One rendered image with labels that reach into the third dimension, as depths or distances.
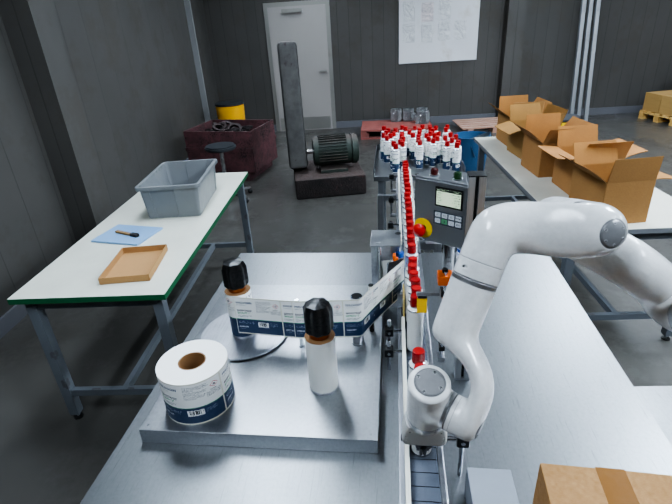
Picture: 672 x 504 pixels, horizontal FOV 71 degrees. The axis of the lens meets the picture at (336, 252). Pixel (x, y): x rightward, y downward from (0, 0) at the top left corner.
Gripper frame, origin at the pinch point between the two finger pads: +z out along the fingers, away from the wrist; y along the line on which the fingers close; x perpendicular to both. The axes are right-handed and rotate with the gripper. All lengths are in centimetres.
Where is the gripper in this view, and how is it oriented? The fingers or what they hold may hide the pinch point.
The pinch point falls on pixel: (422, 446)
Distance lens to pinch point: 125.0
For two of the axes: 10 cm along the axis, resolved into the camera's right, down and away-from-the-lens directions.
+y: -9.9, 0.1, 1.2
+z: 0.9, 6.9, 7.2
